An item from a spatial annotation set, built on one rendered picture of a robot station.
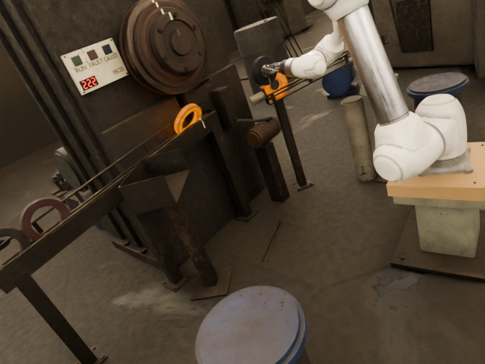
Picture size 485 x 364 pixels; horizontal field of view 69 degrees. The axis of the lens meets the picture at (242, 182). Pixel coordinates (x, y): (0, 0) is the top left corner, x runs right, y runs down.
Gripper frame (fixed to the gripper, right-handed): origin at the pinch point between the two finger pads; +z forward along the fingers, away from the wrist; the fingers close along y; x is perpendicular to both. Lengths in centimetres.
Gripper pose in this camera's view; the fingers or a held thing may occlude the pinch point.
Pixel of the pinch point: (264, 68)
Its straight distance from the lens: 201.6
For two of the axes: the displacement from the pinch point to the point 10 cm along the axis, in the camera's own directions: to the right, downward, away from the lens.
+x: -2.9, -8.3, -4.8
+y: 7.6, -5.0, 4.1
